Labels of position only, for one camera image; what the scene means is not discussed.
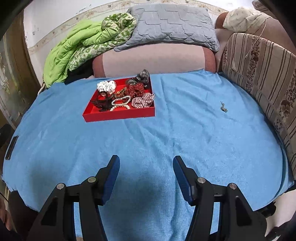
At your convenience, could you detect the white pearl necklace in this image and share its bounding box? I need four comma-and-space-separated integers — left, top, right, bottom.
109, 95, 132, 112

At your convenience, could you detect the red jewelry tray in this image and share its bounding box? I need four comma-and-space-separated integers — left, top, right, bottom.
83, 78, 155, 122

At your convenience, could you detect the black phone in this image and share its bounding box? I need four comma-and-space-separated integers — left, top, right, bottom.
5, 136, 18, 160

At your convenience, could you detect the blue towel bed cover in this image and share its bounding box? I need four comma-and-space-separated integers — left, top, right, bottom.
3, 70, 294, 240

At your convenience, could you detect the small silver earring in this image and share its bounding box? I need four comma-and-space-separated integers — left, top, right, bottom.
220, 102, 228, 113

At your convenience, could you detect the black claw hair clip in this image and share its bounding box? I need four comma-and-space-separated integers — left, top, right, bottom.
90, 95, 114, 112

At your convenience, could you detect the white dotted scrunchie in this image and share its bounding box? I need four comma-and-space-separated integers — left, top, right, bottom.
97, 80, 116, 94

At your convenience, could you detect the red white plaid scrunchie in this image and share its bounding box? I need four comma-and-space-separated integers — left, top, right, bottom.
132, 93, 155, 108

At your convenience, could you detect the red polka dot scrunchie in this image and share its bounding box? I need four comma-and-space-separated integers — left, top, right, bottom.
126, 82, 144, 98

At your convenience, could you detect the striped floral cushion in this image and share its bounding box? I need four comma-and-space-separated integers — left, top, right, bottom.
221, 33, 295, 172

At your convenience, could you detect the grey organza scrunchie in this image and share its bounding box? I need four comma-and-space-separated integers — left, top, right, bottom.
125, 69, 150, 87

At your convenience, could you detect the pink quilted bolster pillow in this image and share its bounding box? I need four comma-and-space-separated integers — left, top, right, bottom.
92, 43, 216, 78

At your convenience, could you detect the green patterned blanket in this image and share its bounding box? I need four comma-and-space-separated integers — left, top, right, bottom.
43, 13, 137, 88

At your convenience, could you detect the white floral pillow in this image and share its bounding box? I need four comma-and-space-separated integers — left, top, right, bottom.
223, 8, 270, 34

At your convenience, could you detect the grey quilted pillow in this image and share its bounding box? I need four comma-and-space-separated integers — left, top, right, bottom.
113, 3, 220, 52

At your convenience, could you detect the gold black beaded bracelet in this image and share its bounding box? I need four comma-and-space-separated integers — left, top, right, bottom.
113, 87, 129, 100

